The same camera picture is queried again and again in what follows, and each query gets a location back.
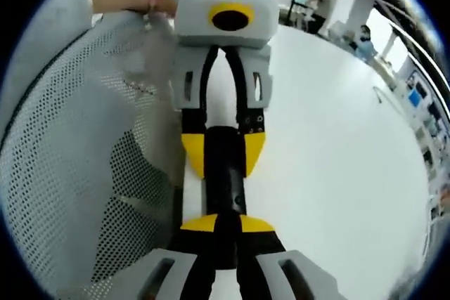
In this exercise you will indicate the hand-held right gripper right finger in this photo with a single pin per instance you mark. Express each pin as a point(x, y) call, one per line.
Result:
point(267, 265)

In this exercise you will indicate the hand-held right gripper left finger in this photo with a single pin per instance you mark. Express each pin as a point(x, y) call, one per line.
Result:
point(175, 272)

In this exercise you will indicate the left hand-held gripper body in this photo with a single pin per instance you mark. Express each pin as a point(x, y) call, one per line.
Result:
point(197, 29)

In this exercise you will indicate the grey mesh basket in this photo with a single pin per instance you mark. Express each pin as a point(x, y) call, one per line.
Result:
point(63, 138)

